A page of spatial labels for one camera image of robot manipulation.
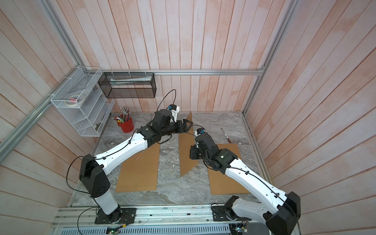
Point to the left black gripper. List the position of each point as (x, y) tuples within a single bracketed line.
[(185, 129)]

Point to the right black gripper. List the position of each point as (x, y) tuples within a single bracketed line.
[(194, 149)]

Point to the brown kraft file bag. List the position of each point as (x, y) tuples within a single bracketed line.
[(140, 172)]

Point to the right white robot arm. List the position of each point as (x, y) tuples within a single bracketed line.
[(279, 211)]

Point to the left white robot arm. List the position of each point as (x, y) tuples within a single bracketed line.
[(94, 169)]

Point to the red metal pencil bucket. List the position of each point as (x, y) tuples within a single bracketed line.
[(126, 126)]

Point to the bundle of coloured pencils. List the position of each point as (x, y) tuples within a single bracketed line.
[(125, 114)]

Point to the tape roll on shelf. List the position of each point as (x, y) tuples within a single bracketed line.
[(73, 101)]

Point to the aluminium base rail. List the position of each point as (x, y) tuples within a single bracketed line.
[(144, 215)]

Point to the black mesh wall basket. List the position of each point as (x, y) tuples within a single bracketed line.
[(128, 85)]

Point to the horizontal aluminium wall rail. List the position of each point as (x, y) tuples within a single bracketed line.
[(192, 72)]

